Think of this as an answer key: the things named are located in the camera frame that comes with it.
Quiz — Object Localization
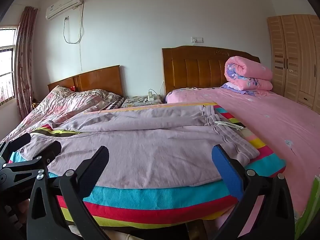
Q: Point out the white power strip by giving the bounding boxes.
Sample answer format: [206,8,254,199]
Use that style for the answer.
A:
[148,89,160,102]

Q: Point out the lilac pants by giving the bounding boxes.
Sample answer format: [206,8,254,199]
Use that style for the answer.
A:
[19,104,260,189]

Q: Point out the white air conditioner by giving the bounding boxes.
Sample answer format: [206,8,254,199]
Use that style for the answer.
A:
[45,0,85,20]

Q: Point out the plaid bed sheet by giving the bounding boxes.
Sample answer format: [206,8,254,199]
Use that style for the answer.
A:
[104,97,125,111]

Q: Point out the cluttered nightstand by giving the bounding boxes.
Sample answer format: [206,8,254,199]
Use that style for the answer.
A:
[121,95,163,108]

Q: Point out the plain wooden headboard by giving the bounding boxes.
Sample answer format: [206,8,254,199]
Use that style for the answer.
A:
[47,65,125,97]

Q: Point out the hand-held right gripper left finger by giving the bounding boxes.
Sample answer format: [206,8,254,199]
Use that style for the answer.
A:
[26,145,110,240]

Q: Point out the air conditioner cable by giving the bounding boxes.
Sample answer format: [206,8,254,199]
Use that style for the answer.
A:
[63,5,83,72]

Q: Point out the pink patterned curtain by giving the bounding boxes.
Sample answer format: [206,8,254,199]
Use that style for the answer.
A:
[15,6,38,120]

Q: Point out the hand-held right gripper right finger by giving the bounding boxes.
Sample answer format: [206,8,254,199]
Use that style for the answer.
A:
[212,144,295,240]

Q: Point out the faded floral quilt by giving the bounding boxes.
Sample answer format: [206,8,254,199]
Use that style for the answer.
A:
[0,85,124,143]

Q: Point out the rainbow striped blanket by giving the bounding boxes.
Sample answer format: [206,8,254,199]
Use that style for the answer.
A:
[7,102,287,228]

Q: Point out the green cloth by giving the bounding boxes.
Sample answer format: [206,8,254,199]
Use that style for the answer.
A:
[295,175,320,240]

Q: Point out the rolled pink floral quilt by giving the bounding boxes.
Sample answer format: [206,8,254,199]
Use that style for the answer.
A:
[220,56,273,95]

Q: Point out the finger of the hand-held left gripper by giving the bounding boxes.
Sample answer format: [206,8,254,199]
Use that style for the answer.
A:
[37,140,62,164]
[5,133,32,153]

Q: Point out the light wooden wardrobe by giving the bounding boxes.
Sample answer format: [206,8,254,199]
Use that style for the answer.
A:
[267,14,320,110]

